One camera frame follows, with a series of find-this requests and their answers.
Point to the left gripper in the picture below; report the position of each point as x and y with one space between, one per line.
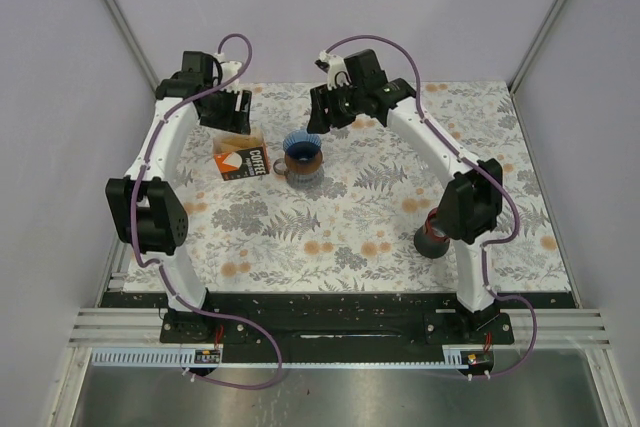
235 121

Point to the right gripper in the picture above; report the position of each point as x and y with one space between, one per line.
321 99

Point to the blue ribbed dripper holder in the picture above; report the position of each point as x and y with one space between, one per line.
301 145

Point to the orange coffee filter box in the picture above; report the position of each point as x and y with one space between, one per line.
242 164

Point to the grey glass carafe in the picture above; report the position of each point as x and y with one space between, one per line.
299 174

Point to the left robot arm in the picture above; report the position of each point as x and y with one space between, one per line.
146 210

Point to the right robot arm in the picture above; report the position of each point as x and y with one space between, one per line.
471 203

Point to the brown filters in box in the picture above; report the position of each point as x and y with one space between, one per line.
234 142

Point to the floral patterned table mat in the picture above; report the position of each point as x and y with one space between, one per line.
354 231

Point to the dark grey red-rimmed cup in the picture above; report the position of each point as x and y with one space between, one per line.
429 240

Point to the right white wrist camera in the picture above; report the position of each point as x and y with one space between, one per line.
335 69

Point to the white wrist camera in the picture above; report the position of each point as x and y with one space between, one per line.
230 70
335 69

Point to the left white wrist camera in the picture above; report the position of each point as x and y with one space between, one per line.
230 70

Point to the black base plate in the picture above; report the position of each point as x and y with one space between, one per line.
427 318

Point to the aluminium frame rail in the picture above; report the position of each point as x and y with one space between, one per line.
120 21

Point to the white slotted cable duct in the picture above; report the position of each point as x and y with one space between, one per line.
179 357

